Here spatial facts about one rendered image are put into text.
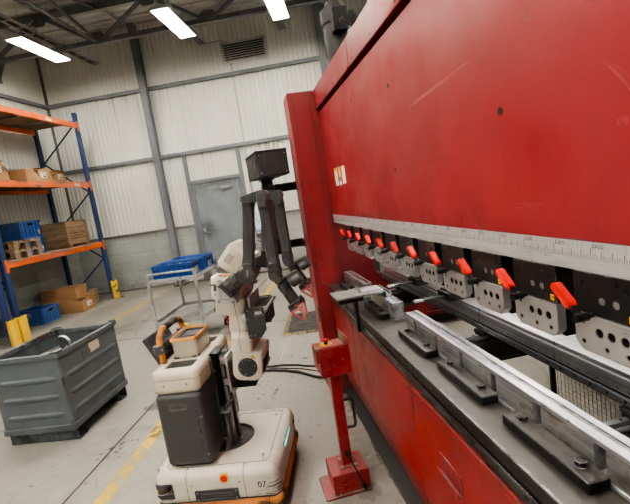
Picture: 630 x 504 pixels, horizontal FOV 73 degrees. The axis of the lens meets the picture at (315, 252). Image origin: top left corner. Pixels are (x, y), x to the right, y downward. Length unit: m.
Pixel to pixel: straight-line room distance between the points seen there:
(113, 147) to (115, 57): 1.89
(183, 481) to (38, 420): 1.78
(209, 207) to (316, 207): 6.76
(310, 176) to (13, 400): 2.79
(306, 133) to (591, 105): 2.45
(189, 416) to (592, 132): 2.07
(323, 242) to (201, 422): 1.53
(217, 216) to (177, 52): 3.54
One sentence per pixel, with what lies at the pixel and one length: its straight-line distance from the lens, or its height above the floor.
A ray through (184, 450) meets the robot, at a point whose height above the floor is 0.39.
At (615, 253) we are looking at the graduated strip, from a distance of 0.94.
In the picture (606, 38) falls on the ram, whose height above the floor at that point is 1.75.
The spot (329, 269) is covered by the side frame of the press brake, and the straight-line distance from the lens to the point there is 3.22.
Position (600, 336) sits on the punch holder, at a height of 1.21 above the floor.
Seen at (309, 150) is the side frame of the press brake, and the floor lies 1.88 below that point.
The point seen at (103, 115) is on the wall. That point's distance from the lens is 10.86.
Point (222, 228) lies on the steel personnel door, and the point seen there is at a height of 1.12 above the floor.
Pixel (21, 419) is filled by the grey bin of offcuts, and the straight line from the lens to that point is 4.12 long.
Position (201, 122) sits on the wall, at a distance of 9.96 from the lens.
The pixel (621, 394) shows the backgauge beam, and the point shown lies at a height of 0.91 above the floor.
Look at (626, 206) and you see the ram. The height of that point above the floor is 1.47.
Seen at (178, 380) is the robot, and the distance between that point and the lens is 2.32.
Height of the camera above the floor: 1.57
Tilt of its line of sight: 8 degrees down
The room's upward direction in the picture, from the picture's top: 9 degrees counter-clockwise
